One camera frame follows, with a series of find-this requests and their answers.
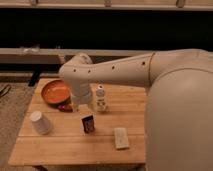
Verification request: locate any black cable on floor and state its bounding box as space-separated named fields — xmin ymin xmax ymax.
xmin=0 ymin=83 xmax=12 ymax=98

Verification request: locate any dark box eraser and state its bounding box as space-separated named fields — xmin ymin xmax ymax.
xmin=82 ymin=115 xmax=95 ymax=133

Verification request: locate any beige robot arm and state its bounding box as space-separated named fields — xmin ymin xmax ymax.
xmin=59 ymin=49 xmax=213 ymax=171

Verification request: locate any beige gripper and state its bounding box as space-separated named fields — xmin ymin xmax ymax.
xmin=71 ymin=85 xmax=92 ymax=105

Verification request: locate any small red object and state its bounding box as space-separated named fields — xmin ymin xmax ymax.
xmin=58 ymin=104 xmax=73 ymax=112

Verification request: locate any orange bowl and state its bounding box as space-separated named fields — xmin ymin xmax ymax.
xmin=41 ymin=80 xmax=70 ymax=105

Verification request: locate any long wooden bench rail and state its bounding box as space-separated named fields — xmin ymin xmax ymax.
xmin=0 ymin=47 xmax=149 ymax=64

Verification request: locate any pale rectangular sponge block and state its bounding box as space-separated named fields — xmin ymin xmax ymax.
xmin=114 ymin=127 xmax=129 ymax=150

